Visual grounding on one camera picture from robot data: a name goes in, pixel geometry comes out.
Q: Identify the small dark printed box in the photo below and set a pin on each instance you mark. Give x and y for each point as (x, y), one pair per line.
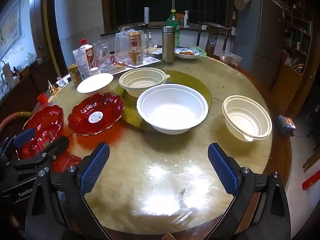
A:
(286, 125)

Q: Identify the gold gourd ornament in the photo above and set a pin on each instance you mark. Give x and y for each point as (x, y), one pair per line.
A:
(51, 88)

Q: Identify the green cloth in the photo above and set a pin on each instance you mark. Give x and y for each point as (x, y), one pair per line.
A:
(203, 52)

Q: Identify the clear plastic container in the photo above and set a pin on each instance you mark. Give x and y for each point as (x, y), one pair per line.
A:
(231, 58)

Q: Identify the small white plate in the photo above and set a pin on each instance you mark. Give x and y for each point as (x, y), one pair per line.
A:
(95, 82)

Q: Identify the white liquor bottle red cap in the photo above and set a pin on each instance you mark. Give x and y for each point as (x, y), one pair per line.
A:
(88, 52)

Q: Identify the small clear wrappers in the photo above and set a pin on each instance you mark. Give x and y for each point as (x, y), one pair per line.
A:
(61, 81)

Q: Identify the gold glitter round mat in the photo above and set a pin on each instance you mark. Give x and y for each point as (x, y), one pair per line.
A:
(197, 90)

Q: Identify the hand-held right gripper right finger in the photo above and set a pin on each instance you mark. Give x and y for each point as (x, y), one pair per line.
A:
(222, 170)

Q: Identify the red foil packet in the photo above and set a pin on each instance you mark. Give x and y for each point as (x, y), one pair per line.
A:
(66, 160)

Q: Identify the multicoloured hula hoop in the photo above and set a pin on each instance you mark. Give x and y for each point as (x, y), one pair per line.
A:
(15, 115)

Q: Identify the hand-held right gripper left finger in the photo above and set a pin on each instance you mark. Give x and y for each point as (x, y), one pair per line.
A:
(96, 170)

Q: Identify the clear plastic bag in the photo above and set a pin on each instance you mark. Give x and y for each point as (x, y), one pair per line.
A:
(121, 47)

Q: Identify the dark wooden sideboard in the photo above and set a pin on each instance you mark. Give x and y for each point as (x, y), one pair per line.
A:
(25, 92)

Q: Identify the red glass plate white sticker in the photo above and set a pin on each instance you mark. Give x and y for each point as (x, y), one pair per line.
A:
(82, 120)

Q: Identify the steel thermos flask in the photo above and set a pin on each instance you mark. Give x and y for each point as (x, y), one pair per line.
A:
(168, 45)

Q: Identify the brown hardcover book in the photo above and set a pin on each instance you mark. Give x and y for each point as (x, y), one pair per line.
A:
(117, 68)

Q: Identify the dark wooden chair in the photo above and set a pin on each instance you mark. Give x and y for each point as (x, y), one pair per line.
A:
(215, 27)

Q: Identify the small white bottle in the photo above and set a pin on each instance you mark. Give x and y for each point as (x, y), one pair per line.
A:
(186, 19)

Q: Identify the wooden shelf cabinet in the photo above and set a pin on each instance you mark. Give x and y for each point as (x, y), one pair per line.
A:
(300, 35)

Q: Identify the large wall mirror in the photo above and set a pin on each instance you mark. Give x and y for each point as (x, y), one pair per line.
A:
(17, 25)

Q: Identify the white plastic film roll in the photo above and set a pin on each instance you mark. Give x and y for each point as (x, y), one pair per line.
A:
(146, 15)

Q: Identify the brown jar gold lid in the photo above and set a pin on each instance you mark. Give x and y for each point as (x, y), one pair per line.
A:
(74, 73)

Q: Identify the blue patterned white plate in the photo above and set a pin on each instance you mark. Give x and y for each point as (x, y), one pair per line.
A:
(180, 54)

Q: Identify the white paper sheet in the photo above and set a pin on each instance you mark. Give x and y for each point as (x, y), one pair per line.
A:
(152, 60)

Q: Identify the small white capped jar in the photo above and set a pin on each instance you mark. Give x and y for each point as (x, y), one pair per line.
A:
(95, 71)

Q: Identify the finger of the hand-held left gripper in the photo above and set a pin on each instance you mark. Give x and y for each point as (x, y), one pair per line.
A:
(25, 136)
(55, 150)

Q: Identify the grey refrigerator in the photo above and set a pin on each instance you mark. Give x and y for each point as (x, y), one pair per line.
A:
(265, 35)

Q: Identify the white lotion tube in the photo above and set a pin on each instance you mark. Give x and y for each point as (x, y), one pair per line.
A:
(81, 65)

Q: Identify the cream ribbed plastic bowl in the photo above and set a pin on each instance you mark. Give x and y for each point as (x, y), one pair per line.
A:
(142, 80)
(246, 120)

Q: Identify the clear glass pitcher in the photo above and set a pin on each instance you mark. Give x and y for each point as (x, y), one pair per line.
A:
(101, 55)

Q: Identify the small amber glass bottle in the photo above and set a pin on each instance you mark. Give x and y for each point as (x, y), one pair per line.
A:
(136, 57)

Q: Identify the person's right hand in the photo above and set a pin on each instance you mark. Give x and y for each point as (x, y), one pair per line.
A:
(168, 237)

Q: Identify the large white bowl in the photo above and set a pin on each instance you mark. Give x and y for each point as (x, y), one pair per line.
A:
(172, 105)

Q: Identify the brown food pieces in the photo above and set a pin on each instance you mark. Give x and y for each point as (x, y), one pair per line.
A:
(187, 53)

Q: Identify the green plastic bottle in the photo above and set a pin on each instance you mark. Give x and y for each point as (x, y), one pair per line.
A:
(172, 20)

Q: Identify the small red cup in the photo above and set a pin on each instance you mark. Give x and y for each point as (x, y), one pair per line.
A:
(42, 98)

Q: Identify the red box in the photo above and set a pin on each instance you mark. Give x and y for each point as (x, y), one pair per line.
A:
(179, 17)

